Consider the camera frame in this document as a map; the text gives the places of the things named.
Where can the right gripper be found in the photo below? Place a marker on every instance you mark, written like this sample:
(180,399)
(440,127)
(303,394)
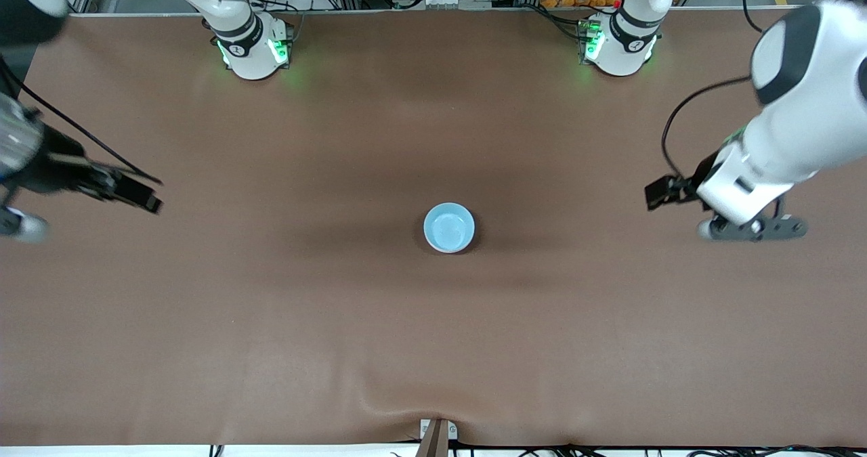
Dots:
(55,167)

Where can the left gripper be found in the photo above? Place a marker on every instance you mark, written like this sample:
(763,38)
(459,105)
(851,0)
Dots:
(692,181)

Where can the blue bowl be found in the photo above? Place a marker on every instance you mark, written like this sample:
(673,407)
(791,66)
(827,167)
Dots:
(449,228)

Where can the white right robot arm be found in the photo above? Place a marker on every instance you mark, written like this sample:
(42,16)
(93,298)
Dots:
(244,44)

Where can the brown table cover sheet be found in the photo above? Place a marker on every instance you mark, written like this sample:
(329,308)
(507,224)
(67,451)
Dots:
(433,335)

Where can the white connector block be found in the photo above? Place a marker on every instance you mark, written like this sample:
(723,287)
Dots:
(443,1)

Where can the grey metal clamp bracket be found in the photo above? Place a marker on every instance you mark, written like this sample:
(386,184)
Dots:
(437,440)

